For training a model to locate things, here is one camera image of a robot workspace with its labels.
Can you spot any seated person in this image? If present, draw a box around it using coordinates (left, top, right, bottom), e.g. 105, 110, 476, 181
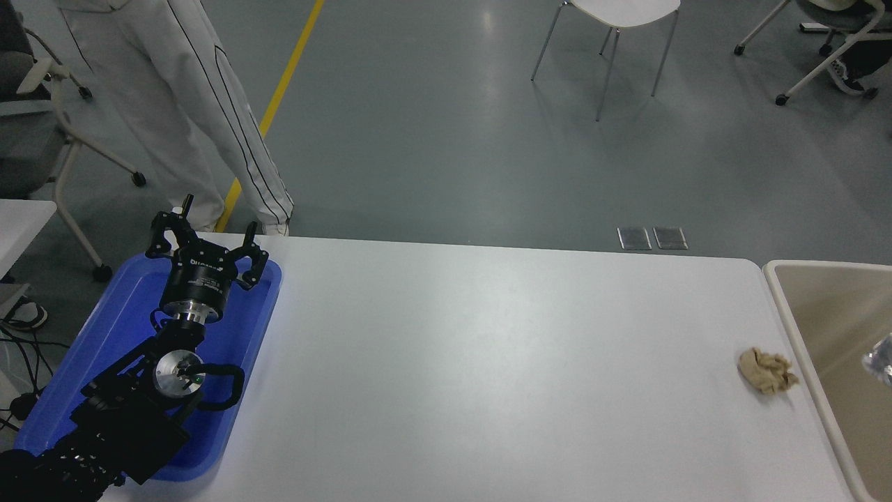
808, 0, 892, 96

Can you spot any blue plastic tray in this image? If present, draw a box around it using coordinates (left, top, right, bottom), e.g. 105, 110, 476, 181
13, 252, 284, 483

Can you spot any small white table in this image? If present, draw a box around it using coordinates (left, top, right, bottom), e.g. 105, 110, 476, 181
0, 199, 58, 280

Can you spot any black and white shoe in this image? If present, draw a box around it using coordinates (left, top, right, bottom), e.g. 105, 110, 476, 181
0, 296, 49, 333

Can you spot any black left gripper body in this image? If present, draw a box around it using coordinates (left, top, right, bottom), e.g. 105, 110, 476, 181
160, 243, 242, 310

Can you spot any grey office chair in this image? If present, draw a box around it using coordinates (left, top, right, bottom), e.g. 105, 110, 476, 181
0, 0, 148, 284

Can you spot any large pale bin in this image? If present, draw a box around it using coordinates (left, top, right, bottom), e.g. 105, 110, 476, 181
762, 260, 892, 502

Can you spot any standing person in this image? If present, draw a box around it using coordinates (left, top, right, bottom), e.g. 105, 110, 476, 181
54, 0, 295, 237

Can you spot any crumpled tan paper ball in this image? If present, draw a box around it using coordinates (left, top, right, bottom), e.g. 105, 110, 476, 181
737, 347, 801, 397

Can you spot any white chair with metal legs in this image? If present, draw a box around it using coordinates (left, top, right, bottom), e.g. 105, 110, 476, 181
530, 0, 681, 122

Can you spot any white-framed office chair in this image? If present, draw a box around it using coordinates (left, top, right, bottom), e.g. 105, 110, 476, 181
732, 0, 887, 107

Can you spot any black floor cable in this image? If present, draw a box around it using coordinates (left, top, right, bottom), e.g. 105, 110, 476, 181
0, 326, 55, 434

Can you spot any foil tray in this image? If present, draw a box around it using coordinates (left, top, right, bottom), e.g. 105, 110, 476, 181
861, 333, 892, 386

